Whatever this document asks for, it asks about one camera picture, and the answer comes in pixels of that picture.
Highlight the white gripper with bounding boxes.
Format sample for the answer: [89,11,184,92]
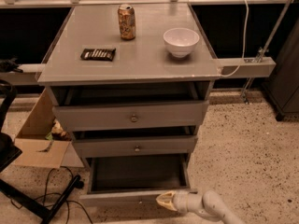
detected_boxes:
[156,190,203,213]

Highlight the grey bottom drawer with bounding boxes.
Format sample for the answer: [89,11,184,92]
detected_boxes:
[79,154,195,206]

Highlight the grey drawer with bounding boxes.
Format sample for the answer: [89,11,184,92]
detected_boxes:
[73,127,197,158]
[50,93,208,132]
[79,154,195,206]

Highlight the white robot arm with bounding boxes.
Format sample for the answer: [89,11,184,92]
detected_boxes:
[156,190,245,224]

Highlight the grey middle drawer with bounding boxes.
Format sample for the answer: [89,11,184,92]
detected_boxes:
[73,127,197,158]

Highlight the grey drawer cabinet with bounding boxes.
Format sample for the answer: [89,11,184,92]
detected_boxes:
[36,2,222,173]

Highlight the grey top drawer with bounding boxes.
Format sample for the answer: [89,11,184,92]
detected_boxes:
[50,93,208,132]

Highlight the items inside cardboard box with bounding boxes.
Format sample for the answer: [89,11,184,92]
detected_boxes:
[45,119,71,141]

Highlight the open cardboard box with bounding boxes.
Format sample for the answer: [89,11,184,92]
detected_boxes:
[13,90,83,169]

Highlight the white bowl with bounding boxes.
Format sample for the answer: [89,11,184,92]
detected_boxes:
[164,28,200,58]

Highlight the dark chocolate bar wrapper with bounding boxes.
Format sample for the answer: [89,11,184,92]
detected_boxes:
[80,49,116,62]

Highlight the dark cabinet at right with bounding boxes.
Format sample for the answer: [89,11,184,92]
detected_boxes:
[263,19,299,121]

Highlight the black chair base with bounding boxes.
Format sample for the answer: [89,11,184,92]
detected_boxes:
[0,86,92,224]

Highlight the metal diagonal rod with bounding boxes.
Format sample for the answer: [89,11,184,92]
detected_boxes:
[240,0,293,104]

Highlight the gold soda can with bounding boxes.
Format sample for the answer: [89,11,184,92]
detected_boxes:
[118,4,135,40]

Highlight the black floor cable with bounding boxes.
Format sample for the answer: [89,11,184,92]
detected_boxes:
[8,166,94,224]

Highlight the grey horizontal rail beam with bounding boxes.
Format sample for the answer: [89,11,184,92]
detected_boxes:
[0,57,276,86]

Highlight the white hanging cable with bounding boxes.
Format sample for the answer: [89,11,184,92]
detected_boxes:
[220,0,249,78]

